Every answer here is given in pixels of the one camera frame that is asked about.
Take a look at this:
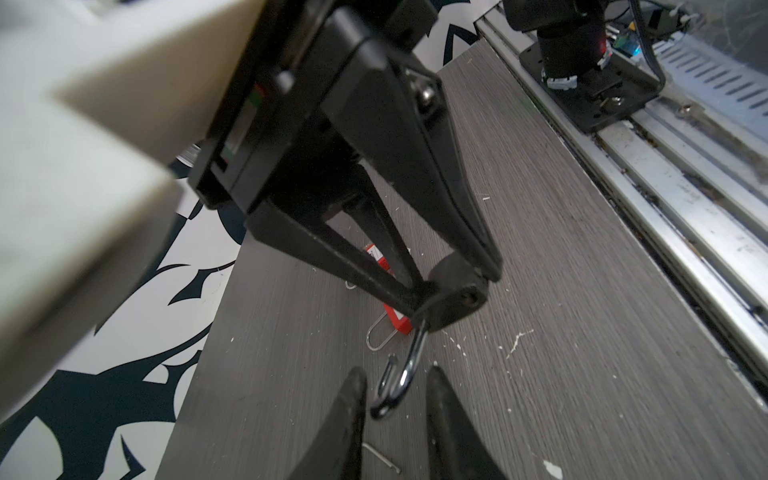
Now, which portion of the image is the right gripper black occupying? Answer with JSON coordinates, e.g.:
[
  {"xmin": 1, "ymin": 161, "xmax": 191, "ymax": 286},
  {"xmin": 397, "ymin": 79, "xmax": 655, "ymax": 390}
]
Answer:
[{"xmin": 188, "ymin": 1, "xmax": 503, "ymax": 316}]

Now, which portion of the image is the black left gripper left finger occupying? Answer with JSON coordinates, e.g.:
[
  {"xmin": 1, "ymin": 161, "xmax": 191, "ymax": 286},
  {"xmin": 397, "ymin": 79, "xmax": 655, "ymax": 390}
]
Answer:
[{"xmin": 288, "ymin": 367, "xmax": 367, "ymax": 479}]

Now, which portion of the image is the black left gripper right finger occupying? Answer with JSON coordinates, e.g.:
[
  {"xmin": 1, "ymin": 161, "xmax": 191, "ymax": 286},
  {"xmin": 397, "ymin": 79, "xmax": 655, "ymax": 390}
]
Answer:
[{"xmin": 426, "ymin": 366, "xmax": 507, "ymax": 479}]

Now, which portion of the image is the small black padlock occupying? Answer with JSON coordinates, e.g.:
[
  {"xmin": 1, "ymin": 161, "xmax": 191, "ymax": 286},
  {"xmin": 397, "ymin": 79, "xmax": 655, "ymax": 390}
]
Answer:
[{"xmin": 369, "ymin": 253, "xmax": 489, "ymax": 421}]

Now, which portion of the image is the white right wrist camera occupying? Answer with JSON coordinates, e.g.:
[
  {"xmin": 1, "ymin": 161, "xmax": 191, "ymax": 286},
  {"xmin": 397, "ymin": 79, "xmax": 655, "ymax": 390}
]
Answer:
[{"xmin": 1, "ymin": 1, "xmax": 265, "ymax": 415}]

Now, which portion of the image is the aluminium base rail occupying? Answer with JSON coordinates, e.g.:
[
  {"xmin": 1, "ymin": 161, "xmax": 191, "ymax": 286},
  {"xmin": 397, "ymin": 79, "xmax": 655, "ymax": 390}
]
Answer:
[{"xmin": 476, "ymin": 6, "xmax": 767, "ymax": 395}]

